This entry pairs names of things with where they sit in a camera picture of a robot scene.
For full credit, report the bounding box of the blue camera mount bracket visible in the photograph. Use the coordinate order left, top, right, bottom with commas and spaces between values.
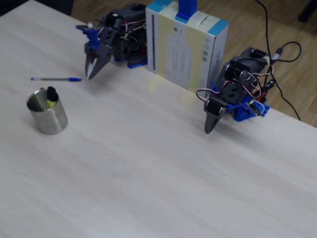
76, 26, 101, 52

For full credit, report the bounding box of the blue ballpoint pen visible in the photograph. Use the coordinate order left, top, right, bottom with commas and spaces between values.
30, 77, 82, 82

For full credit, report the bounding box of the black wrist camera board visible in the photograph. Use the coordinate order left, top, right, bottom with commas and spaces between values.
75, 22, 94, 32

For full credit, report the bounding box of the black controller circuit board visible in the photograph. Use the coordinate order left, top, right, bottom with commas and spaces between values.
244, 100, 266, 117

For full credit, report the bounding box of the silver steel cup with handle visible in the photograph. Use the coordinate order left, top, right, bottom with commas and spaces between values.
26, 87, 69, 135

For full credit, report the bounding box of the white cardboard box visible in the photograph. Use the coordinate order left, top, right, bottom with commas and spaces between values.
145, 0, 230, 99

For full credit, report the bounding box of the grey robot arm with camera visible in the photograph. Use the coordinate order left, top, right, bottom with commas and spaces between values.
99, 2, 149, 62

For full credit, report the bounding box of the grey gripper with camera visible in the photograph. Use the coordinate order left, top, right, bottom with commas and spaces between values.
83, 28, 120, 80

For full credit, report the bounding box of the red white black servo wire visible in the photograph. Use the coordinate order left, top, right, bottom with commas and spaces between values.
196, 88, 225, 103

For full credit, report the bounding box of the beige masking tape strip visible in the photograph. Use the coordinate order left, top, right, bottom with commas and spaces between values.
182, 24, 211, 109
148, 9, 175, 94

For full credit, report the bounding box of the grey robot arm without camera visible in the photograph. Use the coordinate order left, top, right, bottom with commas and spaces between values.
221, 47, 272, 100

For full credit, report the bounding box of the grey gripper without camera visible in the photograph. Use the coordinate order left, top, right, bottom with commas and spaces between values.
204, 81, 248, 135

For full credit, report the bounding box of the blue base of camera arm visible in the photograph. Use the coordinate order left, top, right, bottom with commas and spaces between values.
126, 58, 149, 69

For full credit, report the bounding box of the black furniture leg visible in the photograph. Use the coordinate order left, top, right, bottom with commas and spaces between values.
298, 0, 317, 23

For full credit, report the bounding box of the blue camera stand post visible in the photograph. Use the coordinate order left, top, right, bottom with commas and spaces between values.
174, 0, 199, 24

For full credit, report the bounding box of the yellow highlighter pen black cap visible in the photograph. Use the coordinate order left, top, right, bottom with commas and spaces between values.
46, 86, 59, 110

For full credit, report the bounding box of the black power cable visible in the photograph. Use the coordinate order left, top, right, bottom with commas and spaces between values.
255, 0, 302, 121

